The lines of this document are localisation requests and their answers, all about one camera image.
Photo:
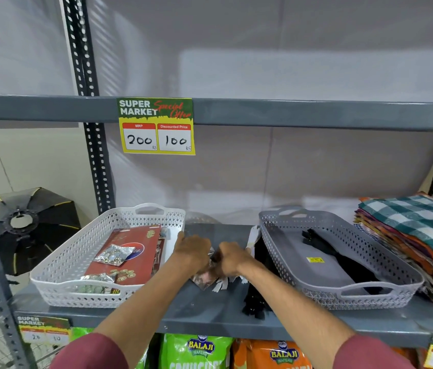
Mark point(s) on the person's left hand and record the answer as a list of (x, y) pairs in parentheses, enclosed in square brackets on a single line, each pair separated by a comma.
[(191, 251)]

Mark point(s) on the person's right hand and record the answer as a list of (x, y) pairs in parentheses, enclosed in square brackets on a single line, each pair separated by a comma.
[(236, 259)]

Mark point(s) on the person's right fingers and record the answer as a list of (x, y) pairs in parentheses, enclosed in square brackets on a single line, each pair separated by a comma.
[(224, 261)]

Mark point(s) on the person's left fingers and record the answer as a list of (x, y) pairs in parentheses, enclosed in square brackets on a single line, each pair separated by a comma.
[(205, 255)]

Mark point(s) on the clear shiny button packet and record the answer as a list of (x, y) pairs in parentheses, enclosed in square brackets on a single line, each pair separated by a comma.
[(204, 280)]

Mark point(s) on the person's right forearm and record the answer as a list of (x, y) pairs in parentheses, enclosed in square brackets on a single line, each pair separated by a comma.
[(293, 299)]

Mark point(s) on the person's left forearm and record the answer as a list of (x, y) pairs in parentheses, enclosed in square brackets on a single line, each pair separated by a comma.
[(151, 299)]

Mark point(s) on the white zipper strips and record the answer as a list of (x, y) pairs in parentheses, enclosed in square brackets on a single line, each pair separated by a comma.
[(222, 284)]

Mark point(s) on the pile of black zippers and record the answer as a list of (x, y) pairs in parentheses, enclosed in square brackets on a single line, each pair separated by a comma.
[(257, 292)]

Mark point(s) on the red button card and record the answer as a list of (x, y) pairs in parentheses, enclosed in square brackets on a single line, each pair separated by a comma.
[(145, 245)]

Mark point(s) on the grey plastic basket tray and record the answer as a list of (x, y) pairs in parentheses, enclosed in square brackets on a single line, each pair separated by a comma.
[(301, 261)]

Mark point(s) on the clear packet of silver buttons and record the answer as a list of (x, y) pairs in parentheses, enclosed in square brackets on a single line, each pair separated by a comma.
[(114, 255)]

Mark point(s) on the yellow sticker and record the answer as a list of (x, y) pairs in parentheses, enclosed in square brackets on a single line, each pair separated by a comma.
[(315, 260)]

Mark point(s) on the green snack packet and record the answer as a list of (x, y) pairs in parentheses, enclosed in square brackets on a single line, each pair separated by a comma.
[(80, 334), (197, 353)]

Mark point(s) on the orange snack packet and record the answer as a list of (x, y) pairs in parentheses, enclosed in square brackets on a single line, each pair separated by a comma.
[(274, 355), (404, 356)]

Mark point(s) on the clear packet of pale buttons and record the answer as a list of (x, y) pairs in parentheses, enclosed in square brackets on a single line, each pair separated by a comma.
[(93, 284)]

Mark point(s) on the white plastic basket tray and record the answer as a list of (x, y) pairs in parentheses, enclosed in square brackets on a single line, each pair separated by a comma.
[(66, 261)]

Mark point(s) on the large green yellow price sign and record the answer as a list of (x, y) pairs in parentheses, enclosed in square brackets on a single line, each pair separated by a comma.
[(155, 125)]

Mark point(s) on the maroon shirt sleeve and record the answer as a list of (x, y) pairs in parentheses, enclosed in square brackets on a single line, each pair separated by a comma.
[(86, 353), (370, 355)]

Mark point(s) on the grey metal shelf rack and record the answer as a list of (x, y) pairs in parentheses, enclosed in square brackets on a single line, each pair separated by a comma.
[(278, 111)]

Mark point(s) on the black folding softbox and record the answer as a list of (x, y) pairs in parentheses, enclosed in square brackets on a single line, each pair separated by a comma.
[(47, 222)]

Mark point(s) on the stack of colourful folded cloths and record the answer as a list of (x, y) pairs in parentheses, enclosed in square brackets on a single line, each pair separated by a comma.
[(412, 226)]

